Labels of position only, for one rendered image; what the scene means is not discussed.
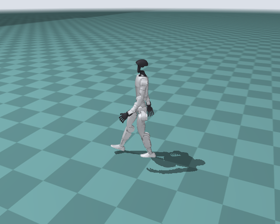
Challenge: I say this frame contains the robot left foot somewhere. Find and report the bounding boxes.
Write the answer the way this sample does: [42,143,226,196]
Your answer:
[140,152,156,158]

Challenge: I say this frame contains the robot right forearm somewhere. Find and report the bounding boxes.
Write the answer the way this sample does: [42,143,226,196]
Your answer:
[146,96,150,105]

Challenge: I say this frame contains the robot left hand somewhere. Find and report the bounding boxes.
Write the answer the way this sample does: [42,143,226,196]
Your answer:
[119,112,132,123]

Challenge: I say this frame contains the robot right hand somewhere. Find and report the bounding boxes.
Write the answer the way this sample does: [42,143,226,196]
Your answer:
[146,102,154,116]

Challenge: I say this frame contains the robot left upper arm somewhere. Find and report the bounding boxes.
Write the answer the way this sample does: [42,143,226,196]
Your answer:
[136,79,147,101]

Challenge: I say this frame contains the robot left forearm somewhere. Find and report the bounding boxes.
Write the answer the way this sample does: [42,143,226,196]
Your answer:
[127,97,142,115]

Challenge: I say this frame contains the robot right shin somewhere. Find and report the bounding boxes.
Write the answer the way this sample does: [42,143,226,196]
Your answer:
[120,127,131,147]

